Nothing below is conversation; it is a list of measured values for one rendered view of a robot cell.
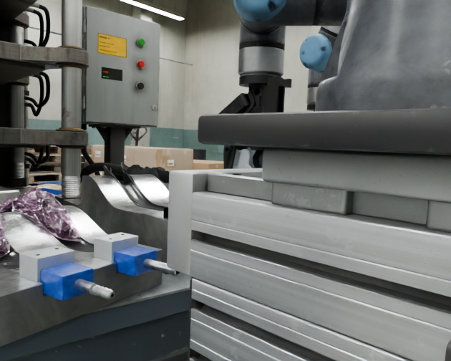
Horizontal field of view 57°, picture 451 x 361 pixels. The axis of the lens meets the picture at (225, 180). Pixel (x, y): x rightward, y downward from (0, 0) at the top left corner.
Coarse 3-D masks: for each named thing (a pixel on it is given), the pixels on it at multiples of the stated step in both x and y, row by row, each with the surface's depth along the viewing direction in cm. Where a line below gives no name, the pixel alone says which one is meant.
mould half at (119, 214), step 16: (96, 176) 93; (144, 176) 100; (96, 192) 90; (112, 192) 89; (144, 192) 93; (160, 192) 95; (80, 208) 97; (96, 208) 90; (112, 208) 84; (128, 208) 82; (144, 208) 82; (112, 224) 84; (128, 224) 79; (144, 224) 74; (160, 224) 70; (144, 240) 74; (160, 240) 70
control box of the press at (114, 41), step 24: (96, 24) 145; (120, 24) 150; (144, 24) 156; (96, 48) 145; (120, 48) 151; (144, 48) 157; (96, 72) 146; (120, 72) 152; (144, 72) 158; (96, 96) 147; (120, 96) 153; (144, 96) 159; (96, 120) 148; (120, 120) 154; (144, 120) 160; (120, 144) 160
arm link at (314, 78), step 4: (312, 72) 108; (316, 72) 107; (312, 76) 108; (316, 76) 107; (320, 76) 106; (308, 80) 110; (312, 80) 108; (316, 80) 107; (320, 80) 106; (308, 84) 110; (312, 84) 108; (316, 84) 107
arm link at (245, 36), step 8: (240, 24) 68; (240, 32) 68; (248, 32) 65; (272, 32) 65; (280, 32) 66; (240, 40) 68; (248, 40) 66; (256, 40) 65; (264, 40) 65; (272, 40) 65; (280, 40) 66; (240, 48) 68; (280, 48) 66
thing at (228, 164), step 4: (224, 148) 68; (228, 148) 68; (232, 148) 68; (236, 148) 68; (240, 148) 69; (224, 152) 68; (228, 152) 68; (232, 152) 68; (224, 156) 68; (228, 156) 68; (232, 156) 68; (224, 160) 68; (228, 160) 68; (232, 160) 68; (224, 164) 69; (228, 164) 68; (232, 164) 68; (224, 168) 69; (228, 168) 68; (232, 168) 68
